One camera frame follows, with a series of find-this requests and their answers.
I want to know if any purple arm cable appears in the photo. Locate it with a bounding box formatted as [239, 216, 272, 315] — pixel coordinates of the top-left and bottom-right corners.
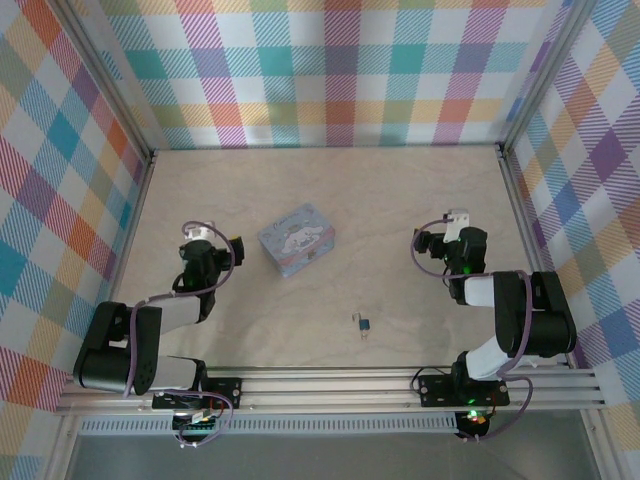
[122, 220, 237, 449]
[409, 213, 535, 446]

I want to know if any blue cartoon tin box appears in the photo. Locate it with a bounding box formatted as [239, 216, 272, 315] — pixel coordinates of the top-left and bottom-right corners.
[257, 201, 338, 280]

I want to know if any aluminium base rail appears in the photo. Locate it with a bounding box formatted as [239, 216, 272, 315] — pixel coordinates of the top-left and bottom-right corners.
[54, 368, 606, 414]

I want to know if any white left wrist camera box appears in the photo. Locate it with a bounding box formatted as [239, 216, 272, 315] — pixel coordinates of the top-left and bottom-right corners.
[182, 221, 215, 245]

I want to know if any aluminium frame post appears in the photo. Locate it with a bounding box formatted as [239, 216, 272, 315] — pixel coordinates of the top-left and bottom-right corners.
[497, 0, 599, 156]
[49, 0, 159, 161]

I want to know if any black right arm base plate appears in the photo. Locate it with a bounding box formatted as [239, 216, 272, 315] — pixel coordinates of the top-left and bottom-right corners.
[417, 369, 510, 409]

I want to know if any green circuit board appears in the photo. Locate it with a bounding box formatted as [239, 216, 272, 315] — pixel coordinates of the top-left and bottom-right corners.
[172, 409, 221, 434]

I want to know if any grey slotted cable duct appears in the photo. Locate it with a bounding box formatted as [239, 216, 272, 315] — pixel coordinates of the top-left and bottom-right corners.
[79, 413, 459, 435]

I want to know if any aluminium table side rail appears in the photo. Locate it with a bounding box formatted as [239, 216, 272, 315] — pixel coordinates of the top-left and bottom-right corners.
[87, 147, 160, 376]
[497, 143, 576, 371]

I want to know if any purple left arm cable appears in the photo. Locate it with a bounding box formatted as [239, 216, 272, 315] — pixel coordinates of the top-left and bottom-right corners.
[122, 220, 237, 449]

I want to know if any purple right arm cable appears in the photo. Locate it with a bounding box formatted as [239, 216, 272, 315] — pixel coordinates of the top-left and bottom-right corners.
[409, 213, 535, 446]

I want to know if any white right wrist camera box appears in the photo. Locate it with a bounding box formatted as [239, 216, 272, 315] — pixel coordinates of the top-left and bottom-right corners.
[445, 208, 472, 245]

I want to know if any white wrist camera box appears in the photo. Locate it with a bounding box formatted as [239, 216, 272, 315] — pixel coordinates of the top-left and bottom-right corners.
[445, 208, 472, 245]
[182, 221, 215, 245]

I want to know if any controller board with lit LED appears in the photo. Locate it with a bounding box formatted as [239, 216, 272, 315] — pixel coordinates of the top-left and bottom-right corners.
[457, 407, 491, 439]

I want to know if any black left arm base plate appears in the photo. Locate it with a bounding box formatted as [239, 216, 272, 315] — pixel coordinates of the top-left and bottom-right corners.
[151, 377, 244, 411]

